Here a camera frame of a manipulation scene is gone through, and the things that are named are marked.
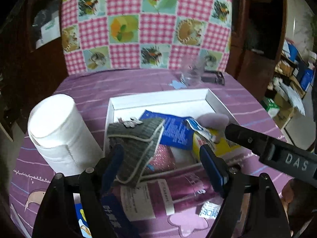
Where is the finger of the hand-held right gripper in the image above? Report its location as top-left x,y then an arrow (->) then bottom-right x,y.
225,123 -> 271,159

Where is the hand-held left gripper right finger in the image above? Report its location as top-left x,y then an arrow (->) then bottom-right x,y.
199,145 -> 291,238

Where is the black phone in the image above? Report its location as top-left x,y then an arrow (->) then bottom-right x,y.
201,70 -> 225,86

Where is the person's right hand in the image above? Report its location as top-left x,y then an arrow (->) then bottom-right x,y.
282,178 -> 317,226

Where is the pink packet with white label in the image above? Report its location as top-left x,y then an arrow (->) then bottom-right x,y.
120,171 -> 218,223

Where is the white tissue roll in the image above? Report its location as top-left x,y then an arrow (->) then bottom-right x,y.
27,93 -> 105,177

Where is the dark wooden glass-door cabinet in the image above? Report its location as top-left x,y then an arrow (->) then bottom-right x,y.
0,0 -> 65,139

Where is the grey plaid cloth pouch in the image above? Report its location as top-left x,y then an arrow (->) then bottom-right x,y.
106,117 -> 166,188

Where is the purple makeup sponge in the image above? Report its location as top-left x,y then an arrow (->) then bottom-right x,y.
198,113 -> 230,130

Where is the white and green box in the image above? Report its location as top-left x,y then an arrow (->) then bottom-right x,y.
40,20 -> 61,48

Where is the clear glass cup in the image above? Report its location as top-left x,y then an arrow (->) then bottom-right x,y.
179,57 -> 206,86

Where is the white shallow box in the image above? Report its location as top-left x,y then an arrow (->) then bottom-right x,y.
103,88 -> 248,172

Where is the pink glitter sponge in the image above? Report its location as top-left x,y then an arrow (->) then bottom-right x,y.
146,144 -> 178,172

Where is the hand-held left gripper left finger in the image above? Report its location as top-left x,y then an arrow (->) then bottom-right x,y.
32,144 -> 124,238

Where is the green and white carton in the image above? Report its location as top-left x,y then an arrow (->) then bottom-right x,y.
263,97 -> 281,119

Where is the blue storage box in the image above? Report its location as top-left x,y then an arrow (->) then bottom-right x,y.
299,68 -> 314,91

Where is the pink checkered chair cover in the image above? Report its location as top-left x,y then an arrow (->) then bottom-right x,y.
61,0 -> 232,75

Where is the yellow tissue pack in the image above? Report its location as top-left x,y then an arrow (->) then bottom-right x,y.
193,126 -> 243,163

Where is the small blue white sachet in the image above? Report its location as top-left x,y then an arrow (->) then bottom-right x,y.
198,201 -> 221,219

